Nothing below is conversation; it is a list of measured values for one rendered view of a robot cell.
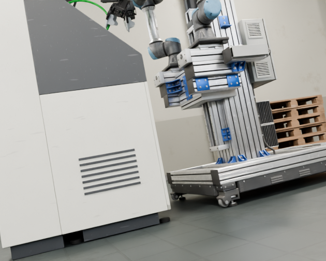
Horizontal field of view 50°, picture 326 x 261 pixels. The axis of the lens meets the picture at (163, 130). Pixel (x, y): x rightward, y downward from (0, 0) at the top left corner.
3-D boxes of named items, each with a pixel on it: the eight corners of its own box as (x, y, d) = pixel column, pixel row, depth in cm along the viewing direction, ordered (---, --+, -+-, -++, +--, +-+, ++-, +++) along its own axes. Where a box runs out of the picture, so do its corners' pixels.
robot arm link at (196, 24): (207, 32, 239) (203, 13, 240) (216, 24, 226) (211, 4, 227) (191, 33, 235) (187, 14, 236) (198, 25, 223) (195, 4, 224)
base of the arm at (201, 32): (210, 46, 241) (207, 33, 241) (221, 38, 226) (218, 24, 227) (191, 48, 235) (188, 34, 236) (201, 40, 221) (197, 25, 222)
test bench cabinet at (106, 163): (173, 222, 190) (147, 81, 196) (64, 248, 174) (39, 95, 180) (147, 209, 257) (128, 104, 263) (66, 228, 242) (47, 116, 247)
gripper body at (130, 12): (136, 15, 232) (133, -2, 233) (124, 16, 230) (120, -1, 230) (134, 20, 239) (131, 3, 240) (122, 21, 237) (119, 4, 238)
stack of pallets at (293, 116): (297, 153, 591) (286, 104, 597) (335, 148, 515) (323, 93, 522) (238, 165, 549) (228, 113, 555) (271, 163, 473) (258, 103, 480)
